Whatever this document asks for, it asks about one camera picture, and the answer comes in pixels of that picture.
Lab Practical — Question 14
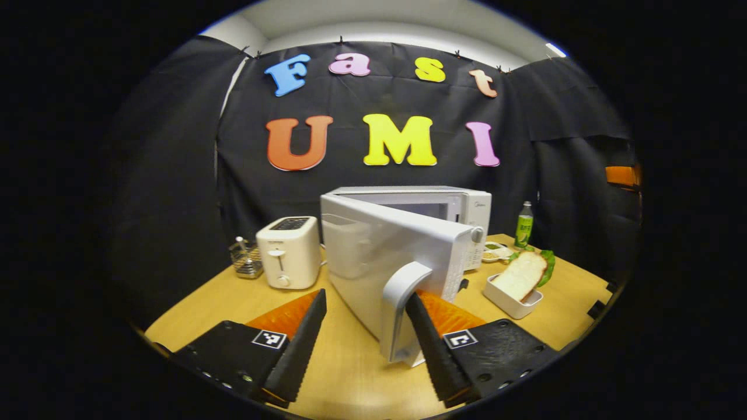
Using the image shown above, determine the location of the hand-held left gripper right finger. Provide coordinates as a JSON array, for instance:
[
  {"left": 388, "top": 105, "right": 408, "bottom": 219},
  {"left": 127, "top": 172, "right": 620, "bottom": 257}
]
[{"left": 405, "top": 290, "right": 562, "bottom": 409}]

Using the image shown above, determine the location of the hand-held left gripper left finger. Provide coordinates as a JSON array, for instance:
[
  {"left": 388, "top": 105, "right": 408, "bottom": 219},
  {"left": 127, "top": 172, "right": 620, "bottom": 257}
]
[{"left": 169, "top": 288, "right": 328, "bottom": 409}]

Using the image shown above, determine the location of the bread slice with lettuce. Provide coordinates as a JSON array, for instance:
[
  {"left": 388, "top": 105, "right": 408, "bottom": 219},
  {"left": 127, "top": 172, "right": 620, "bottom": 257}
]
[{"left": 492, "top": 248, "right": 556, "bottom": 303}]

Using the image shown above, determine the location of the white microwave oven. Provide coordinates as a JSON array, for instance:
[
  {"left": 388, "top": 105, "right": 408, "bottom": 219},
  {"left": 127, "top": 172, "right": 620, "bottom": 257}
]
[{"left": 320, "top": 185, "right": 493, "bottom": 368}]

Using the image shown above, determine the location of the white rectangular dish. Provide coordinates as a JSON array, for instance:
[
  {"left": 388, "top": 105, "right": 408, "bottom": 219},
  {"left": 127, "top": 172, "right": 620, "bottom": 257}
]
[{"left": 483, "top": 273, "right": 544, "bottom": 320}]

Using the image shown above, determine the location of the white toaster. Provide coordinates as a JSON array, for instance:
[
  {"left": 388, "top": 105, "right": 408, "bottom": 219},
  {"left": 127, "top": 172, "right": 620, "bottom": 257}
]
[{"left": 256, "top": 216, "right": 323, "bottom": 291}]

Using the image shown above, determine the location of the green drink bottle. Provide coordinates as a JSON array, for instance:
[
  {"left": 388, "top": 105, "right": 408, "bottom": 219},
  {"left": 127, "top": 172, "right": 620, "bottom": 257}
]
[{"left": 514, "top": 201, "right": 535, "bottom": 249}]

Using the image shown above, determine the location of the white divided condiment dish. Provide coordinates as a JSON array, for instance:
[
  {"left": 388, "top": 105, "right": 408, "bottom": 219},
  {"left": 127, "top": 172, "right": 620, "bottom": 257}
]
[{"left": 481, "top": 241, "right": 517, "bottom": 263}]

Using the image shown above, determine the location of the black backdrop cloth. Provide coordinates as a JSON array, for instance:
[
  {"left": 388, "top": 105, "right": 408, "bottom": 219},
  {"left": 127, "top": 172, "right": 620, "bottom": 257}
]
[{"left": 111, "top": 35, "right": 643, "bottom": 327}]

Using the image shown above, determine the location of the wire mesh utensil holder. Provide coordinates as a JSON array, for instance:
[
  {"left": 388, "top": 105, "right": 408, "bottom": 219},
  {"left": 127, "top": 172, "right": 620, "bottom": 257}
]
[{"left": 229, "top": 236, "right": 264, "bottom": 279}]

